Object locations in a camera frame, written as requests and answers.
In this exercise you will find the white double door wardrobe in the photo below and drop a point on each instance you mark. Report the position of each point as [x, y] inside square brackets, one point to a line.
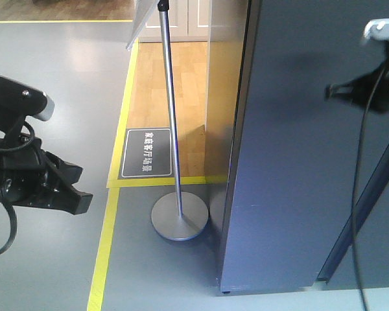
[188, 21]

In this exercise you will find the sign stand with board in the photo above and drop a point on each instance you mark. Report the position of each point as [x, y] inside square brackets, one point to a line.
[178, 216]

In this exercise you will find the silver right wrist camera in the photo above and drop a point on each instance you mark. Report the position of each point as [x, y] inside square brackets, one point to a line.
[377, 29]

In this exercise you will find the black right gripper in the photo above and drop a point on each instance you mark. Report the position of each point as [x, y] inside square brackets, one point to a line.
[370, 88]

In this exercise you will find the fridge door white interior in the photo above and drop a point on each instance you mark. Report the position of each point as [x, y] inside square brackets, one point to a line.
[287, 223]

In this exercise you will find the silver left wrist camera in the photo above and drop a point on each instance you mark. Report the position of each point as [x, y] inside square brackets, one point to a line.
[25, 100]

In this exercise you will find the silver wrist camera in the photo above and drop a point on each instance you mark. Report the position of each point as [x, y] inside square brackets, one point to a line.
[25, 100]
[377, 29]

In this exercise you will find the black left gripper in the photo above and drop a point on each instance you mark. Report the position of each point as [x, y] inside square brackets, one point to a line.
[32, 177]

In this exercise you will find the dark floor label sticker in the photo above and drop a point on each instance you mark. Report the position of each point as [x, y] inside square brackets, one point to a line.
[146, 153]

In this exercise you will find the dark grey fridge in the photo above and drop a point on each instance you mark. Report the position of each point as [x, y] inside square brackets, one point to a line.
[372, 217]

